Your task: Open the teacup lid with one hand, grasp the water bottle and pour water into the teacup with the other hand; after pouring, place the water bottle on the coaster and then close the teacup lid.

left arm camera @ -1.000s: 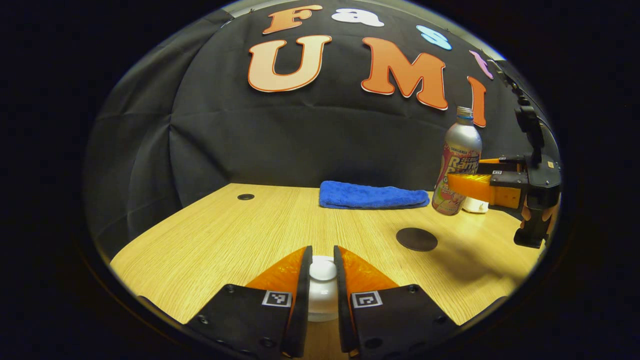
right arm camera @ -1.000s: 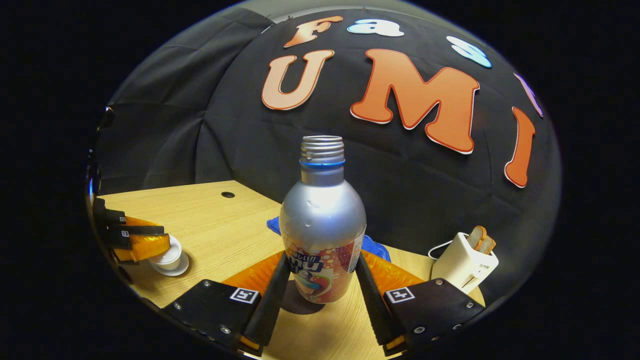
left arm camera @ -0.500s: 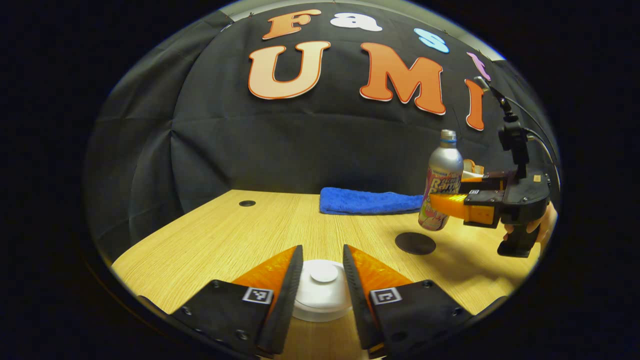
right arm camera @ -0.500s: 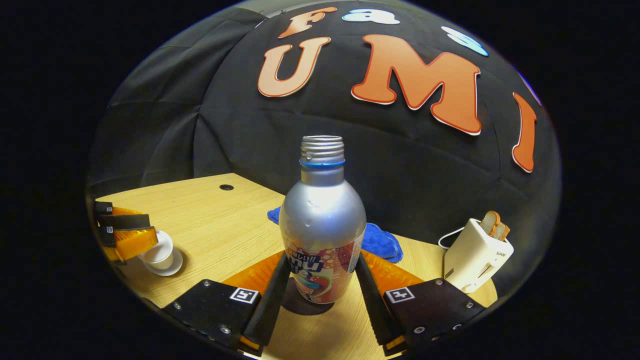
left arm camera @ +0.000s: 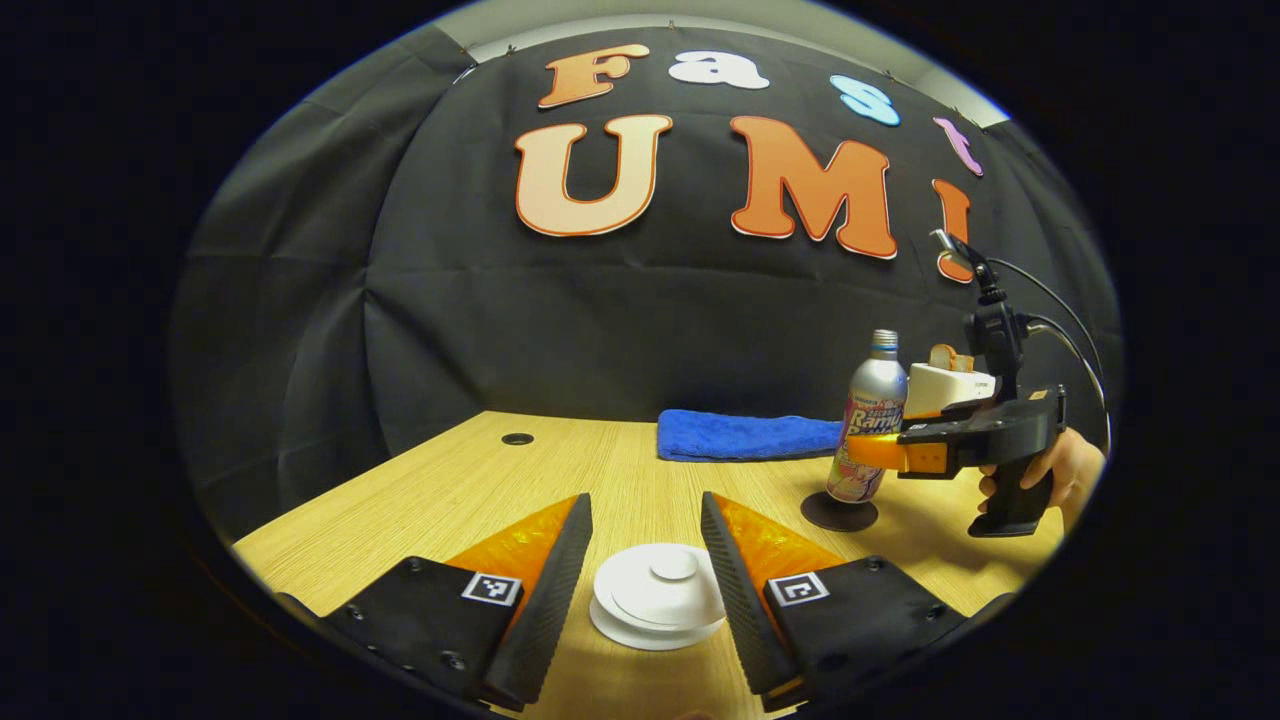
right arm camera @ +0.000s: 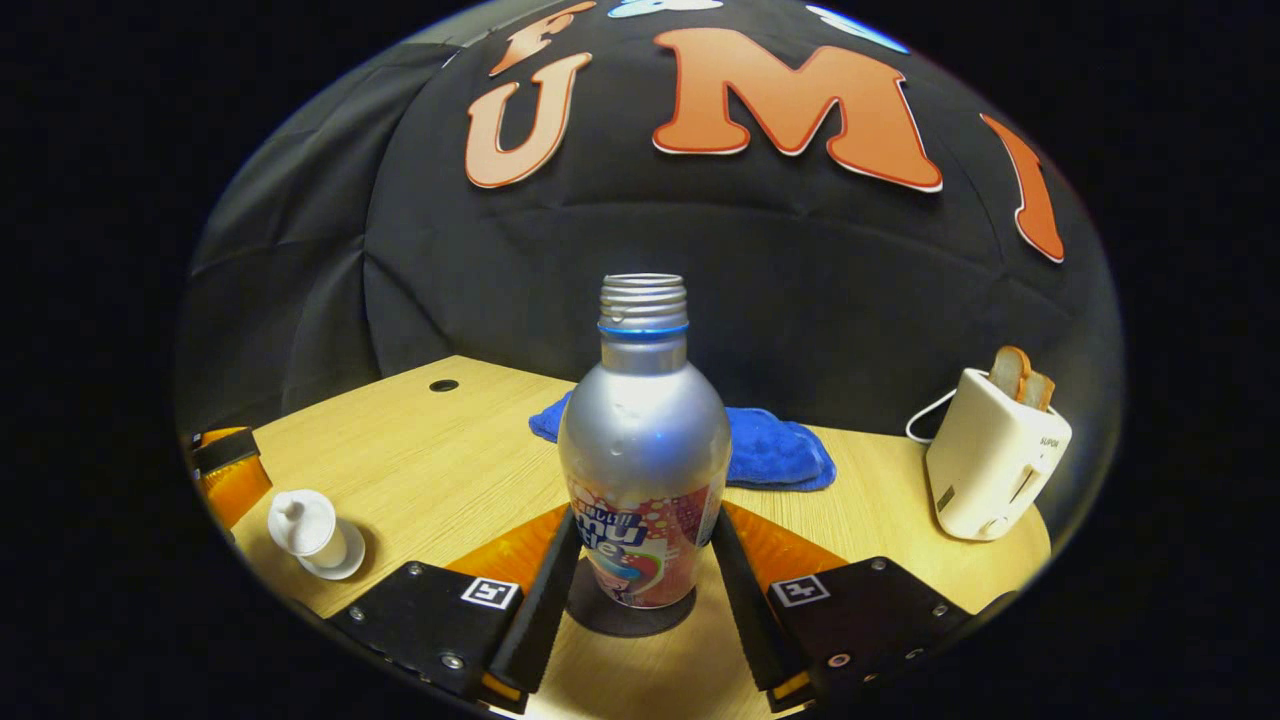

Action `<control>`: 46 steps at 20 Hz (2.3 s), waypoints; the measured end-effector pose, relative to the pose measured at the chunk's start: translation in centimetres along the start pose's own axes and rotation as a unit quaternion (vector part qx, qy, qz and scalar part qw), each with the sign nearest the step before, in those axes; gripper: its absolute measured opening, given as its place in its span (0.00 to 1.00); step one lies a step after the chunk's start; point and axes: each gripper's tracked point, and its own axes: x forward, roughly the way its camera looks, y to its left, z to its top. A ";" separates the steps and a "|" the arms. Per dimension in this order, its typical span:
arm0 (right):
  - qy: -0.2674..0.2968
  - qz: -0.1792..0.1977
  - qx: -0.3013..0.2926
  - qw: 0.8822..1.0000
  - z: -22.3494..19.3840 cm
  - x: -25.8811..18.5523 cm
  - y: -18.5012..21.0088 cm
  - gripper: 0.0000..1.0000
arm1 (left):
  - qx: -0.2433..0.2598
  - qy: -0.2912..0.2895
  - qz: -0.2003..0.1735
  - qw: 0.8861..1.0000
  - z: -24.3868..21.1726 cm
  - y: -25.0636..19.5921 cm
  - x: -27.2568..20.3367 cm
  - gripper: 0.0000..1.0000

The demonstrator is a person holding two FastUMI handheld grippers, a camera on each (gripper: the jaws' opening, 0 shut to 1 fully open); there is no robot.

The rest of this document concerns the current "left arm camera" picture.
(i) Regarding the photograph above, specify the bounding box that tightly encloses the white saucer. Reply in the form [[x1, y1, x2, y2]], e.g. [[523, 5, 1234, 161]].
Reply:
[[588, 595, 728, 653]]

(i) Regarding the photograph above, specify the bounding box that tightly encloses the white teacup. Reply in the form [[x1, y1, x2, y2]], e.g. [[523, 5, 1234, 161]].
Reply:
[[593, 560, 728, 633]]

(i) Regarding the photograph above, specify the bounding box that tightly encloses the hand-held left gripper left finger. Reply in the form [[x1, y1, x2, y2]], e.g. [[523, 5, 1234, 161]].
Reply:
[[323, 492, 595, 713]]

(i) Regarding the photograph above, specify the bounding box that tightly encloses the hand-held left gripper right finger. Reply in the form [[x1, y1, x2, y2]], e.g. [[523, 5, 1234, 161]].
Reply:
[[699, 490, 970, 714]]

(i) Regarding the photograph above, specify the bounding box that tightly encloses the dark round coaster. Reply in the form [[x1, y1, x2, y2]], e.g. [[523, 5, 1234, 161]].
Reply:
[[799, 489, 880, 534]]

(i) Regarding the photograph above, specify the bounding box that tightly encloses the blue towel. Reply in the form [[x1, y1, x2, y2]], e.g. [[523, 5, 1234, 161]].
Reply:
[[656, 408, 847, 464]]

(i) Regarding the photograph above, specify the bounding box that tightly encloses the silver water bottle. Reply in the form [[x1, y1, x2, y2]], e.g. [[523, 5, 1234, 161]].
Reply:
[[826, 329, 910, 505]]

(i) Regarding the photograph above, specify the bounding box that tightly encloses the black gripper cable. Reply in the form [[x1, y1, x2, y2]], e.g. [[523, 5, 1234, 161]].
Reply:
[[985, 257, 1113, 453]]

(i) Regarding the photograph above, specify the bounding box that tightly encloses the white toaster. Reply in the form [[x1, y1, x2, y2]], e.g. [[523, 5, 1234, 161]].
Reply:
[[902, 362, 1002, 422]]

